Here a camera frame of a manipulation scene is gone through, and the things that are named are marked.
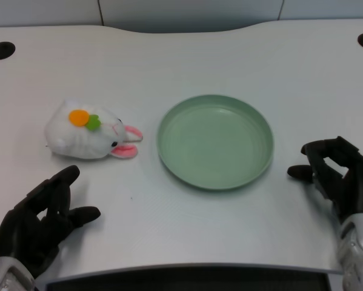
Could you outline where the green round plate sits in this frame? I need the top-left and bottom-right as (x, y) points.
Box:
(156, 94), (275, 192)

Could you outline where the white plush rabbit doll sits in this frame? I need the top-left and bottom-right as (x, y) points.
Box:
(44, 98), (144, 161)

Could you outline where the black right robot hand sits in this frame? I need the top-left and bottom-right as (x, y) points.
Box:
(287, 136), (363, 225)

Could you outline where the black robot torso panel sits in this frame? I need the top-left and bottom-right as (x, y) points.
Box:
(44, 268), (332, 291)

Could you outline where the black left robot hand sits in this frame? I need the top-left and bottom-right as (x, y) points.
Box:
(0, 165), (102, 278)

